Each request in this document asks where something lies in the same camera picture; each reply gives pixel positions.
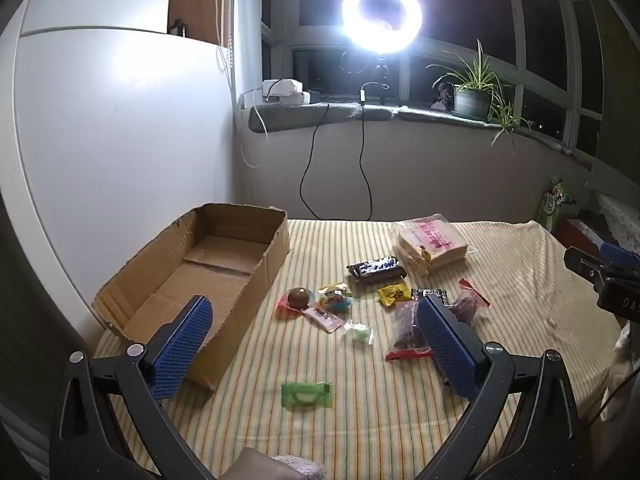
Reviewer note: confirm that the clear green candy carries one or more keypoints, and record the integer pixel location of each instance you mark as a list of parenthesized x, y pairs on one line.
[(359, 332)]

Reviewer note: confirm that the wooden shelf cabinet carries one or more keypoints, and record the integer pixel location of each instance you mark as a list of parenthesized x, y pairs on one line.
[(200, 5)]

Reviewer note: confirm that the yellow candy packet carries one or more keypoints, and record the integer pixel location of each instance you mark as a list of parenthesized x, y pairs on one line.
[(394, 294)]

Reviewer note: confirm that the green snack bag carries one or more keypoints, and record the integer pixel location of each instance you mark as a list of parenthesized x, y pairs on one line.
[(552, 205)]

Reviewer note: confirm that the small figurine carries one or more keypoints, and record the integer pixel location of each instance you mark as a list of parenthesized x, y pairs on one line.
[(442, 97)]

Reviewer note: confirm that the brown chocolate bar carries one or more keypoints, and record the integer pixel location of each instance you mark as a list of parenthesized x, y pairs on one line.
[(377, 266)]

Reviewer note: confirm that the clear bag of sliced bread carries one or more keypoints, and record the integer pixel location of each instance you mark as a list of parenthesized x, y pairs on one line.
[(430, 245)]

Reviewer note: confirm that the white power adapter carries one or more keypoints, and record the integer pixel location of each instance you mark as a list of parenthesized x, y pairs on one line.
[(281, 91)]

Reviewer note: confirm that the potted spider plant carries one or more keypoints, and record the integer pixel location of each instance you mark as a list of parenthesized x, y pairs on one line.
[(470, 102)]

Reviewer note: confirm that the white lace cloth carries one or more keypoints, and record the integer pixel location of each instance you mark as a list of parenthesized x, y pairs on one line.
[(620, 220)]

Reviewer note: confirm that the fuzzy grey cloth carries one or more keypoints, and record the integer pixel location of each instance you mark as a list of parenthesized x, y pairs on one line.
[(300, 467)]

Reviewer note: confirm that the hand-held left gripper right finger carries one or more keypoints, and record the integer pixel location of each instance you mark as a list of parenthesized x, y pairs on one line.
[(445, 350)]

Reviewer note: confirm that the cardboard box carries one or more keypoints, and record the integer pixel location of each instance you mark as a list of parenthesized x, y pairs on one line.
[(215, 260)]

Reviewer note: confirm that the grey window sill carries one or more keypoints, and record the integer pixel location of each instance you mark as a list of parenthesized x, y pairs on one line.
[(425, 120)]

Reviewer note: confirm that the brown bottle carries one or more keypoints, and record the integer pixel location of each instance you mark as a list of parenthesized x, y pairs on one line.
[(177, 29)]

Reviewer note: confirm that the colourful yellow candy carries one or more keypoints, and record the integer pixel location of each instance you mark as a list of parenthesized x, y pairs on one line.
[(335, 297)]

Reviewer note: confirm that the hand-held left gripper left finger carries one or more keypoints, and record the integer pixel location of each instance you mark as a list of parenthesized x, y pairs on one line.
[(180, 347)]

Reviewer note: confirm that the blue and white candy bar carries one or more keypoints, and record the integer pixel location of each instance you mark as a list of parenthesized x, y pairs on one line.
[(380, 282)]

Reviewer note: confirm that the clear red-edged dried fruit packet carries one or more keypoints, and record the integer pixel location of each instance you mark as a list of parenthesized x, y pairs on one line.
[(405, 330), (467, 306)]

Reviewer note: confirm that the green candy packet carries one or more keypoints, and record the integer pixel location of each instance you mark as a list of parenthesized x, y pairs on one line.
[(305, 394)]

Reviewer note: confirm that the pink candy packet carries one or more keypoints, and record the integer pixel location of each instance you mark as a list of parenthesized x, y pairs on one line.
[(322, 316)]

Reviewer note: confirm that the small white charger block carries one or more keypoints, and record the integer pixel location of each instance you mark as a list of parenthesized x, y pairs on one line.
[(310, 96)]

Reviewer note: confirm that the chocolate ball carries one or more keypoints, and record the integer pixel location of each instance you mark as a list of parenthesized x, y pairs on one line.
[(298, 299)]

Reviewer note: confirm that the red box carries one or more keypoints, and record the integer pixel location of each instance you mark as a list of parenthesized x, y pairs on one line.
[(575, 235)]

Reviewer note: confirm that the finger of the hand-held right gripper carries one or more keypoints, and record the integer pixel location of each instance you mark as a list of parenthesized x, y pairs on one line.
[(620, 255), (582, 260)]

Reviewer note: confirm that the black and white candy packet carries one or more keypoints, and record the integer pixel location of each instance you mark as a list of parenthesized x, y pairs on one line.
[(431, 292)]

